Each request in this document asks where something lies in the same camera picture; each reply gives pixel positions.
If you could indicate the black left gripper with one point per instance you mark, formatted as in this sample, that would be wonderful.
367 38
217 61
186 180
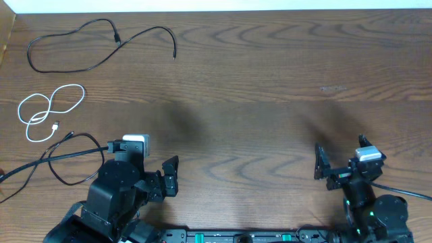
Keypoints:
160 187

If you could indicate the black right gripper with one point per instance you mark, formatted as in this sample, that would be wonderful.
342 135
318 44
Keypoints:
323 170

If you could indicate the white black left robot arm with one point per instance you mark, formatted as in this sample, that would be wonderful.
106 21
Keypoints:
109 214

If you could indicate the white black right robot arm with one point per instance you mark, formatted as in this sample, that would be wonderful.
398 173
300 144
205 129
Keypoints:
370 218

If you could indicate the brown cardboard panel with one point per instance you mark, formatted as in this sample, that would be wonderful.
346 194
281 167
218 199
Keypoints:
7 20

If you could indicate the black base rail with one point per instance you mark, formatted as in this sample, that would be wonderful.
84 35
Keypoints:
304 234

